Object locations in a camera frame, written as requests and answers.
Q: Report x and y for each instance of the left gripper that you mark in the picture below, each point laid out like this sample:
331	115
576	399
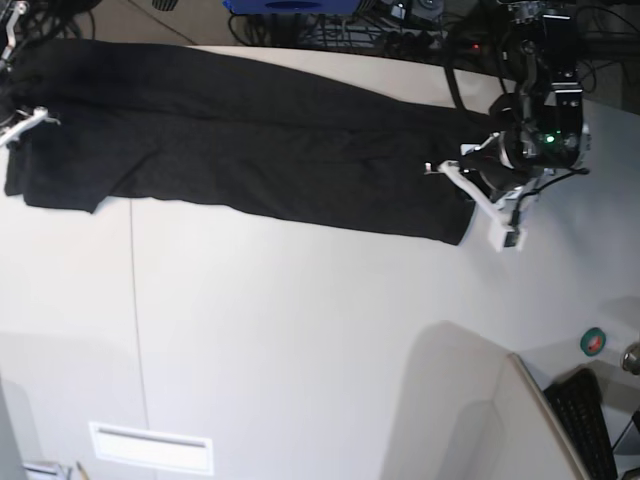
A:
490	160

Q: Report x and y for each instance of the black t-shirt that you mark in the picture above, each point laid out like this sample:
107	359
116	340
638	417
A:
175	123

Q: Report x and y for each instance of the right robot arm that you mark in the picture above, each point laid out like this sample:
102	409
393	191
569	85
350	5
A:
11	13

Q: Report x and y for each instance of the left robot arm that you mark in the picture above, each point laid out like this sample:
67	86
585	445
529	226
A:
539	122

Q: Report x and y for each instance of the black power strip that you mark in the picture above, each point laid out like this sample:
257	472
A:
425	43

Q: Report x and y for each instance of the green tape roll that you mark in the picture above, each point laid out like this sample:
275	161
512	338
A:
593	341

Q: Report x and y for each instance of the metal knob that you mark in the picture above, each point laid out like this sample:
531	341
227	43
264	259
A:
630	359

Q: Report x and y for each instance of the white partition panel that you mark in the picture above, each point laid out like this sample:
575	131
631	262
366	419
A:
470	409

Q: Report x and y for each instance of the black keyboard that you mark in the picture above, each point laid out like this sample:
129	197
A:
576	402

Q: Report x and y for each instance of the pencil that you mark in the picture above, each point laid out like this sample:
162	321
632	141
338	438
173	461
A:
82	472

